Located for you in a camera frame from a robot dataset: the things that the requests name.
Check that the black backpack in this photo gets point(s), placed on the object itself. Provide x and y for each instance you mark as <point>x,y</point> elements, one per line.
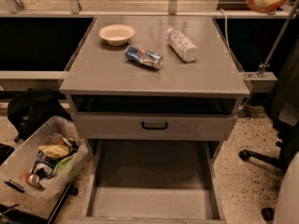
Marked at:
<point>29,110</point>

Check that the clear plastic water bottle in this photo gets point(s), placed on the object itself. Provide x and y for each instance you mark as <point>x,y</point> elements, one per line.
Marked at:
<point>182,45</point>

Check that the closed drawer with black handle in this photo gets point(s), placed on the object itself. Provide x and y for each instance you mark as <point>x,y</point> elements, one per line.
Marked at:
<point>131,126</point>

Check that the blue white snack bag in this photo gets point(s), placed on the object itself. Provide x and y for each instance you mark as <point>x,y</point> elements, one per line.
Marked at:
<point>43,165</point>

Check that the metal clamp bracket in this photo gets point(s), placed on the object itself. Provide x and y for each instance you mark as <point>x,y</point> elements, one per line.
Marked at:
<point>270,42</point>

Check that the red soda can in bin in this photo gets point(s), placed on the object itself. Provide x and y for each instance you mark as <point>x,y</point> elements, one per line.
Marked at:
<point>31,179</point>

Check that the grey drawer cabinet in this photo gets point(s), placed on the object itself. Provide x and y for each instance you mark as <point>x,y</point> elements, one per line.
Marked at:
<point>102,80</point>

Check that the white paper bowl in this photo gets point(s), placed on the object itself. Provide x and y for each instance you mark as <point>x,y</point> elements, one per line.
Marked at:
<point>116,34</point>

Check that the yellow chip bag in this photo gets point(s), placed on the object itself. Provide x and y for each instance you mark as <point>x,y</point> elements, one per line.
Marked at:
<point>55,151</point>

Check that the green snack bag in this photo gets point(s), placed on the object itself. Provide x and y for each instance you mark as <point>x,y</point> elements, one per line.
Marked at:
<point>61,165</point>

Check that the clear plastic storage bin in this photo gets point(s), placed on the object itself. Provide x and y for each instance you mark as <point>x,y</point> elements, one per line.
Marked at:
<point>55,131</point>

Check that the black office chair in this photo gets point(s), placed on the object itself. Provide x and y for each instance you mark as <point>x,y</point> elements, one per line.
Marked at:
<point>245,154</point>

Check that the red apple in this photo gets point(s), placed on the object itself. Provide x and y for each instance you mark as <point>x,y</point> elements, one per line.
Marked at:
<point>253,6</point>

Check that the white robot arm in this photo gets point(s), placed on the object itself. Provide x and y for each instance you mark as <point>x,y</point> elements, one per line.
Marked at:
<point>287,106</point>

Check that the open grey drawer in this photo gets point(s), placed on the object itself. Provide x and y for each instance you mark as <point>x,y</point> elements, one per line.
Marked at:
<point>152,182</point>

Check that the crushed blue soda can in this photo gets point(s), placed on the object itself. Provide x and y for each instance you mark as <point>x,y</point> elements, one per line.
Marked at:
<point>144,57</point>

